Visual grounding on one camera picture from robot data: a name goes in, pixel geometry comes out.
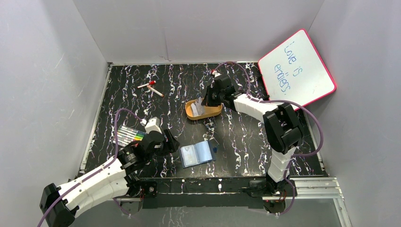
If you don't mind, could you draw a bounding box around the orange oval tray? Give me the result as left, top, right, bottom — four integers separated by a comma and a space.
185, 100, 223, 121

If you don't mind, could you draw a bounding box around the grey credit card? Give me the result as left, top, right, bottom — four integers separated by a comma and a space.
194, 97, 205, 113
191, 103, 205, 117

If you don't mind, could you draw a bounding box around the navy blue card holder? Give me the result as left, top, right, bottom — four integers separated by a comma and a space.
179, 140, 217, 168

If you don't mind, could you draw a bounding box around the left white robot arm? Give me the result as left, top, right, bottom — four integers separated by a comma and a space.
38, 129, 180, 227

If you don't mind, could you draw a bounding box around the colourful marker pen set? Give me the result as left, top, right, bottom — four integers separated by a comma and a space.
117, 125, 146, 147

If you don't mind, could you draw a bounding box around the white marker pen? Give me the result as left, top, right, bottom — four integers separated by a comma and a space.
147, 85, 164, 97

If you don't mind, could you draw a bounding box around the red capped marker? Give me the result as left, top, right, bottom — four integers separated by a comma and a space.
137, 80, 156, 89

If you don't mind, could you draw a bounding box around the pink framed whiteboard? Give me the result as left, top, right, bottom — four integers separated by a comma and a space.
258, 29, 337, 106

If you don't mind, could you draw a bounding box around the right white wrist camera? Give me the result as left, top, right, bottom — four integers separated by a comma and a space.
211, 70, 221, 78

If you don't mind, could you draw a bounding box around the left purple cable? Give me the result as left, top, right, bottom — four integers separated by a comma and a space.
37, 108, 148, 227

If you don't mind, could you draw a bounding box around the purple cable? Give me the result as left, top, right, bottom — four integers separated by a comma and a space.
211, 61, 324, 215
37, 108, 148, 227

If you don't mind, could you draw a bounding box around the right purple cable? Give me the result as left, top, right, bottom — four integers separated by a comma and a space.
211, 61, 324, 215

